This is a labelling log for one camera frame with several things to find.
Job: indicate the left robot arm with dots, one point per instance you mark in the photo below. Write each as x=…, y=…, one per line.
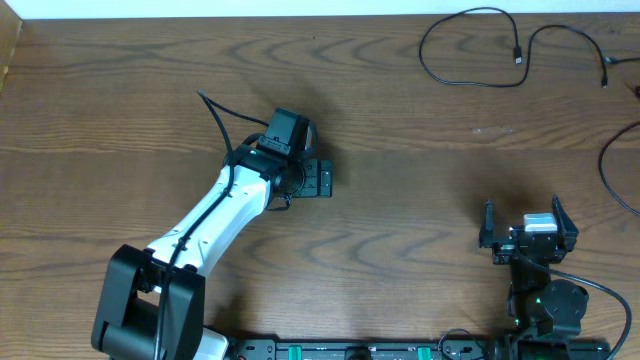
x=152, y=300

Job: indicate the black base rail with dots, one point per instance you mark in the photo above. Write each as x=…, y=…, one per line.
x=457, y=349

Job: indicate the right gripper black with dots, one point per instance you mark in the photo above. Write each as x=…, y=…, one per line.
x=528, y=242

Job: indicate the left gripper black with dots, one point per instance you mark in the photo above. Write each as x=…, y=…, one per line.
x=323, y=178

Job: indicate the cardboard box edge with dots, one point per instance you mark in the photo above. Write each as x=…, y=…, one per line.
x=10, y=29

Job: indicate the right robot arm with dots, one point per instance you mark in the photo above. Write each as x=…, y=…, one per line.
x=547, y=312

